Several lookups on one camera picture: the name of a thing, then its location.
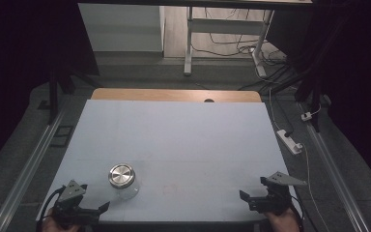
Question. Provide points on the black metal stand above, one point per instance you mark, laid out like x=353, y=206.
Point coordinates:
x=309, y=93
x=56, y=87

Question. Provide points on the white power strip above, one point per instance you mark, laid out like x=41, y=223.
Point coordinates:
x=289, y=141

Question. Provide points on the white metal desk frame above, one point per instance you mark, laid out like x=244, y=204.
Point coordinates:
x=225, y=25

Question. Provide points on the clear glass jar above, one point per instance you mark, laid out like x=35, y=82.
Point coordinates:
x=129, y=190

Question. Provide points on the person's left hand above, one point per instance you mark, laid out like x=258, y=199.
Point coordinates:
x=58, y=226

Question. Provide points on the white panel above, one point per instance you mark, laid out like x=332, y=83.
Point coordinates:
x=120, y=27

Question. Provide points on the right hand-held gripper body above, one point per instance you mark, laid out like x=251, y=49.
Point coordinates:
x=277, y=196

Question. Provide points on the small white plug adapter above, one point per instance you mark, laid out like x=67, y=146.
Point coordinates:
x=306, y=116

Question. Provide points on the black curtain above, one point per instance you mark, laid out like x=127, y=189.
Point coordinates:
x=351, y=80
x=22, y=64

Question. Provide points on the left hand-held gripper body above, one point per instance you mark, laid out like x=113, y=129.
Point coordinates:
x=72, y=206

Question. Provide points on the aluminium floor rail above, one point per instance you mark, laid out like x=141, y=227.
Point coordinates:
x=335, y=180
x=25, y=174

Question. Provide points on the wooden table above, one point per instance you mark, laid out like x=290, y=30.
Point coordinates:
x=161, y=95

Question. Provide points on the light blue table mat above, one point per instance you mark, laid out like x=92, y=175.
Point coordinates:
x=174, y=145

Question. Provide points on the person's right hand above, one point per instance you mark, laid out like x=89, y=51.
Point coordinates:
x=281, y=222

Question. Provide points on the black rectangular floor frame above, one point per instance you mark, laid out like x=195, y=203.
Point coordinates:
x=62, y=136

